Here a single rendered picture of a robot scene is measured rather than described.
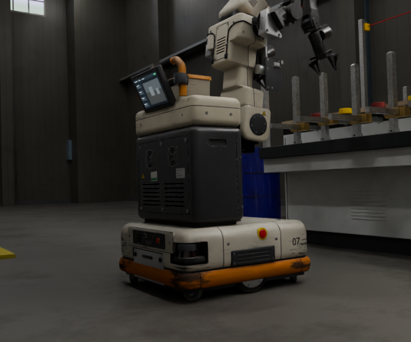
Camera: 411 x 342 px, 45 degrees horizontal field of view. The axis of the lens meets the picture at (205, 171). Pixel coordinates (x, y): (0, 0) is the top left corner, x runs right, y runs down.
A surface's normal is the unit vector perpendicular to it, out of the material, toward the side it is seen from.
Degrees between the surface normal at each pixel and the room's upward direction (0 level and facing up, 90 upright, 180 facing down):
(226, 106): 90
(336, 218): 90
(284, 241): 90
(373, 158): 90
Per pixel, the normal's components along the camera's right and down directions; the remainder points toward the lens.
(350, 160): -0.84, 0.01
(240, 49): 0.55, -0.04
